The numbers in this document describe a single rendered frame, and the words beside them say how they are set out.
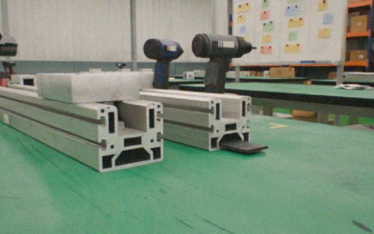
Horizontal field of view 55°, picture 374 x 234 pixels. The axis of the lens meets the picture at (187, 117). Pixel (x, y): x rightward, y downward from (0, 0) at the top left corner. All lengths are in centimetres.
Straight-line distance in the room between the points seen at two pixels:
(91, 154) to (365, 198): 33
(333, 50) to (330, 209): 325
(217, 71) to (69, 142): 47
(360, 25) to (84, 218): 1118
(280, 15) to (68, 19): 962
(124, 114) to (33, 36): 1198
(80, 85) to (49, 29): 1209
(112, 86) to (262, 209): 30
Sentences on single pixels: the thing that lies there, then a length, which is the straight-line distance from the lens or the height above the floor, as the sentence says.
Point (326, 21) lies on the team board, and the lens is 366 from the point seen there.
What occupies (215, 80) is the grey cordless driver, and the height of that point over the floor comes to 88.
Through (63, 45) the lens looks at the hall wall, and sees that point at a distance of 1267.
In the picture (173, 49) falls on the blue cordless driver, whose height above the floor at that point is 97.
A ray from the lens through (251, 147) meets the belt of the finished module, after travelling 57.
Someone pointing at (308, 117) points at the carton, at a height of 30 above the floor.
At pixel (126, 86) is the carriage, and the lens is 56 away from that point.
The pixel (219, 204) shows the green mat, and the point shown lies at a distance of 37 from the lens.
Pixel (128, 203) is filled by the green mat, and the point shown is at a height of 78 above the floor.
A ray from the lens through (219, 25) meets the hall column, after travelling 917.
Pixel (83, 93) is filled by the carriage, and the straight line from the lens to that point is 53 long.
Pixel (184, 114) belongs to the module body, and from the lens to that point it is 62.
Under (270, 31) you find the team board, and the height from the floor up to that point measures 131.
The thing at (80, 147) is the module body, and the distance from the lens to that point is 53.
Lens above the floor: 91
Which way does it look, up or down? 8 degrees down
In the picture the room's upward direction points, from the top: straight up
